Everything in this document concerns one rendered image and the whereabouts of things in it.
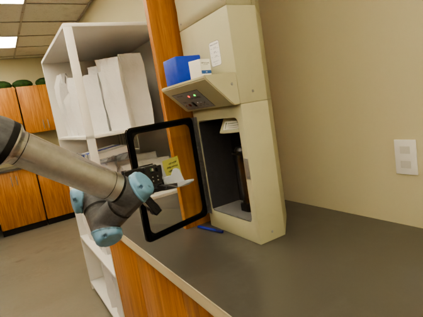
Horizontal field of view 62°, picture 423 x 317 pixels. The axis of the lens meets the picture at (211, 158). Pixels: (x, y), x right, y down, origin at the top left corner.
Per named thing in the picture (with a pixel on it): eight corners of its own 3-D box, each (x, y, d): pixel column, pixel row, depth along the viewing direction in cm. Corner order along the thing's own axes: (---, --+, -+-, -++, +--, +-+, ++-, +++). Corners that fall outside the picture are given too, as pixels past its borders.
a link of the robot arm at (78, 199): (77, 222, 99) (68, 199, 103) (114, 211, 104) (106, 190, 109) (76, 206, 93) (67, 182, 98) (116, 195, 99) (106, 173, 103)
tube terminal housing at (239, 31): (257, 207, 157) (232, 30, 146) (313, 222, 129) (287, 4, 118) (211, 224, 144) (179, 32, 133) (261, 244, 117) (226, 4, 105)
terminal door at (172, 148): (208, 215, 142) (191, 116, 136) (147, 244, 120) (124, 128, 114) (206, 214, 142) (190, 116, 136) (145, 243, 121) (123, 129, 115)
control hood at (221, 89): (192, 111, 137) (187, 85, 136) (240, 104, 110) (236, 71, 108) (165, 115, 132) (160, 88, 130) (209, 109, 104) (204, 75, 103)
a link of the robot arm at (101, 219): (115, 223, 88) (101, 190, 94) (89, 250, 91) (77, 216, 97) (138, 225, 94) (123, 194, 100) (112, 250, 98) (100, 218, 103)
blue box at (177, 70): (191, 84, 132) (187, 60, 131) (204, 80, 124) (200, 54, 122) (167, 87, 127) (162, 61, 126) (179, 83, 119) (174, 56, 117)
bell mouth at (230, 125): (248, 126, 140) (245, 112, 139) (277, 124, 125) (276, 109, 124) (210, 134, 131) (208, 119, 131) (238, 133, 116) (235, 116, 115)
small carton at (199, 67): (201, 80, 119) (198, 61, 118) (212, 77, 116) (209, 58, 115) (191, 80, 115) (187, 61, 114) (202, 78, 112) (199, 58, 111)
